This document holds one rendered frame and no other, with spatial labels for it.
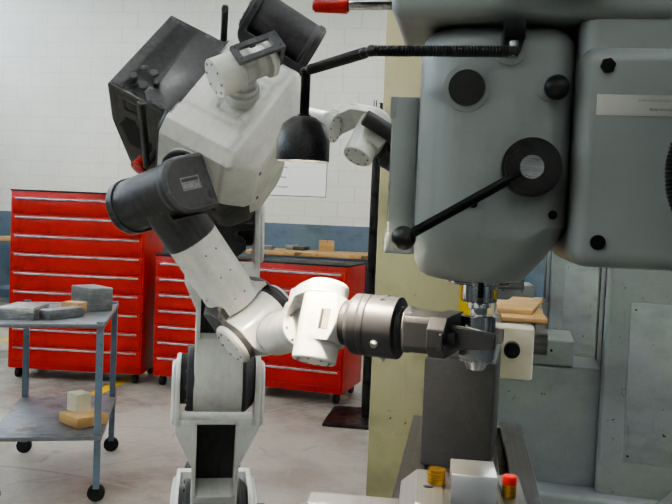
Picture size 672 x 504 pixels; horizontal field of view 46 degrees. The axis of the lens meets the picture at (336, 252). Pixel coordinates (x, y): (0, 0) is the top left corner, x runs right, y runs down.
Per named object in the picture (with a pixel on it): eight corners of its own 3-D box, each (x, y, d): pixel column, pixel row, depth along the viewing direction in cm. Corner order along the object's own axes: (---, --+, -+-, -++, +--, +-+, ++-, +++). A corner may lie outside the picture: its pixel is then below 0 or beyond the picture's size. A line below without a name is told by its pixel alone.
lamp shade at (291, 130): (267, 160, 108) (268, 114, 108) (314, 163, 112) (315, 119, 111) (289, 158, 102) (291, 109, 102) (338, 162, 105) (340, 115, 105)
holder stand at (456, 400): (419, 464, 138) (424, 350, 137) (435, 431, 159) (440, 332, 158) (489, 473, 135) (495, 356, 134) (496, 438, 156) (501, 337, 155)
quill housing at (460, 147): (407, 281, 98) (419, 20, 97) (417, 270, 119) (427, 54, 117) (566, 290, 95) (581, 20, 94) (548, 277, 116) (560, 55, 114)
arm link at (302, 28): (234, 53, 159) (252, 17, 146) (254, 21, 162) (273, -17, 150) (284, 85, 161) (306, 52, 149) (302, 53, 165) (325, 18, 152)
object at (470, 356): (499, 362, 108) (501, 322, 108) (483, 366, 104) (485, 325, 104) (469, 357, 111) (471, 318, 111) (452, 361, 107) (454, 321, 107)
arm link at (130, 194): (149, 262, 136) (102, 197, 131) (176, 234, 142) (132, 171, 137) (197, 246, 129) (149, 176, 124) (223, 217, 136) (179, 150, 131)
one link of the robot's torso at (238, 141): (100, 207, 160) (78, 91, 129) (191, 98, 176) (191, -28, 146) (228, 276, 156) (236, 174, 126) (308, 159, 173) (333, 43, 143)
